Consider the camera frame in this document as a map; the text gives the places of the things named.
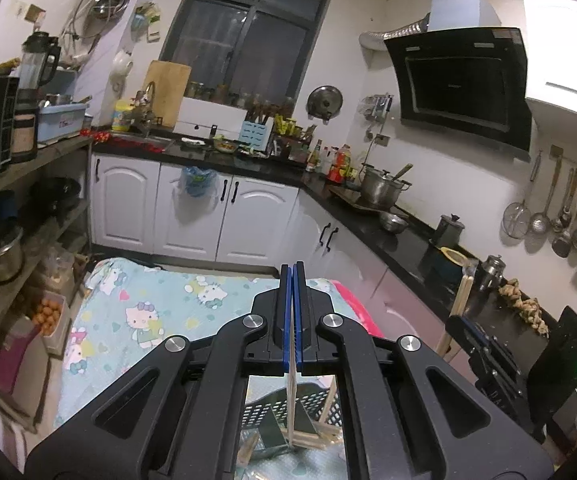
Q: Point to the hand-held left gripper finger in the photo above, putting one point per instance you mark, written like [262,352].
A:
[297,320]
[289,320]

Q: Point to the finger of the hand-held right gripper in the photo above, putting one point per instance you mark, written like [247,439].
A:
[468,330]
[503,352]

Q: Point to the bamboo chopstick pair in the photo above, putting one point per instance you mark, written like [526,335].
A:
[328,400]
[463,295]
[316,439]
[293,410]

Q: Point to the black plastic basket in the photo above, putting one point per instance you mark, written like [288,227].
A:
[268,410]

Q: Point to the dried ginger roots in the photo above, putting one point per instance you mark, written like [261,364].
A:
[525,310]

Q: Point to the steel kettle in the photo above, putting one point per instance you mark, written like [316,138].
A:
[492,272]

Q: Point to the dark blue pot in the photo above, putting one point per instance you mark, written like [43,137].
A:
[451,267]

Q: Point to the dark lidded metal pot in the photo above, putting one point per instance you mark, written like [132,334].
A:
[448,232]

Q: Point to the hanging steel spatula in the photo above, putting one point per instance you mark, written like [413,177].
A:
[562,240]

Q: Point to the blue cartoon printed blanket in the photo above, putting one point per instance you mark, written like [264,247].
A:
[168,310]

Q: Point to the small steel bowl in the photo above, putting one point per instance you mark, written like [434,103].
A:
[393,222]

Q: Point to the hanging steel ladle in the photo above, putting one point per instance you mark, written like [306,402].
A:
[540,220]

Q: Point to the white kitchen cabinets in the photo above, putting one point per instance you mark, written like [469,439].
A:
[193,215]

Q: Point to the large steel pot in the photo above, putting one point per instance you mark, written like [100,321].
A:
[381,187]

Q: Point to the red label bottle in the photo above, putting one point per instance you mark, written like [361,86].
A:
[341,165]

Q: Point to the dark sauce bottle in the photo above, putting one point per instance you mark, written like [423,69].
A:
[313,157]

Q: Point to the blue plastic bag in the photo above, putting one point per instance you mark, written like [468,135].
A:
[198,182]

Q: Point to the blue perforated knife holder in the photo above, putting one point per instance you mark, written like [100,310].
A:
[256,132]

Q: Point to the hanging steel pot lid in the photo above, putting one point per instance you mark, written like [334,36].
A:
[324,102]

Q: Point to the white rectangular box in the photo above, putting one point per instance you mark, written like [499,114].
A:
[208,115]

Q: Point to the hanging utensil rack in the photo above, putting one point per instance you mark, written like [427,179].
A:
[378,107]

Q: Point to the box of brown eggs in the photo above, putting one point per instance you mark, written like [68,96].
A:
[48,315]

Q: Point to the black range hood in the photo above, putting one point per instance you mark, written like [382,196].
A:
[463,85]

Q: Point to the metal faucet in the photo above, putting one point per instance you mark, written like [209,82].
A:
[146,105]

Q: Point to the wooden cutting board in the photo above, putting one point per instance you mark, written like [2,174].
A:
[168,90]

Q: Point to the yellow plastic container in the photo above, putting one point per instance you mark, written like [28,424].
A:
[121,117]

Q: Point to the black wok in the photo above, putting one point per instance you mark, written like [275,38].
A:
[56,192]

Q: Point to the dark framed window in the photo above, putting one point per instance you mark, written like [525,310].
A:
[253,30]

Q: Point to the steel pot on shelf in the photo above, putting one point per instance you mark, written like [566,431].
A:
[3,260]

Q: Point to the blue dish tub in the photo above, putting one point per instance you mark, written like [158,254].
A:
[61,122]

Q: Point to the white hanging teapot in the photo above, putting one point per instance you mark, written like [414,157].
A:
[122,67]

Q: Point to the black blender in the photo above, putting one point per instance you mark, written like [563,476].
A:
[38,65]

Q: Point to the hanging steel basin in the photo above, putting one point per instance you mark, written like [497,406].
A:
[111,2]

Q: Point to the white wall cabinet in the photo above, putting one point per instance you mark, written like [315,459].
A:
[568,60]

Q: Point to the silver exhaust duct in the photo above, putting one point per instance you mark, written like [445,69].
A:
[393,35]

